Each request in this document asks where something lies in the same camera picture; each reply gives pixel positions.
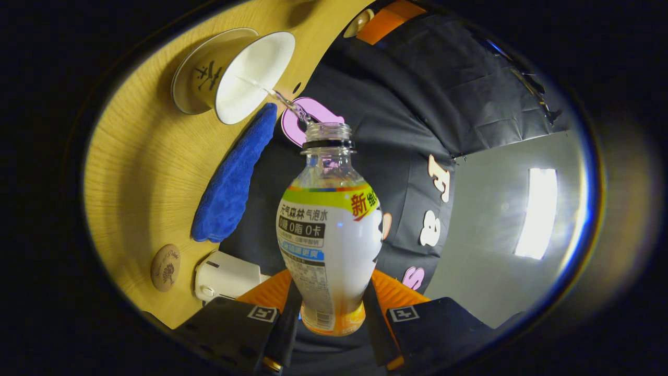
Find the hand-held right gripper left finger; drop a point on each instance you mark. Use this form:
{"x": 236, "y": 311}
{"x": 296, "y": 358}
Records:
{"x": 284, "y": 334}

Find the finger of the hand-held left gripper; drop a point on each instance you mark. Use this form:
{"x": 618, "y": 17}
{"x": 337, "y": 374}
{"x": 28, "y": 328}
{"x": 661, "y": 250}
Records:
{"x": 389, "y": 21}

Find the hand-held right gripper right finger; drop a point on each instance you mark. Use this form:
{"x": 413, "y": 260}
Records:
{"x": 378, "y": 334}

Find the plastic water bottle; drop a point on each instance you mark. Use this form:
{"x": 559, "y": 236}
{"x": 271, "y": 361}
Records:
{"x": 331, "y": 245}

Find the round wooden coaster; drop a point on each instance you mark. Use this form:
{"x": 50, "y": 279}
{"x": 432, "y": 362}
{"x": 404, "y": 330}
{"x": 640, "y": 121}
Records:
{"x": 165, "y": 267}

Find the black backdrop cloth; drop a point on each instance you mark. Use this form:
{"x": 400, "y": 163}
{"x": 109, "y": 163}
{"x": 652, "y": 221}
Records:
{"x": 417, "y": 94}

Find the white toaster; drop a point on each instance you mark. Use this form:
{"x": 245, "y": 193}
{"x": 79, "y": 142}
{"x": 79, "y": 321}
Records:
{"x": 229, "y": 274}

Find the black desk grommet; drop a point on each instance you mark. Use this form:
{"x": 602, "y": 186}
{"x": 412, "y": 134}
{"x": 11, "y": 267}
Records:
{"x": 297, "y": 87}

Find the blue towel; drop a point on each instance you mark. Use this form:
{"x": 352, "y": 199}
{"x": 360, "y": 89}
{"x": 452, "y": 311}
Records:
{"x": 229, "y": 183}

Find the ceiling light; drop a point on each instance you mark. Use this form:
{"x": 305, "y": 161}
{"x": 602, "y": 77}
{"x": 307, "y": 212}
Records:
{"x": 536, "y": 214}

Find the beige saucer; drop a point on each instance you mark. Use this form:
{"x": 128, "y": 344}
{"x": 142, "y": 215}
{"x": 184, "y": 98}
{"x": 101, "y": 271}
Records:
{"x": 182, "y": 89}

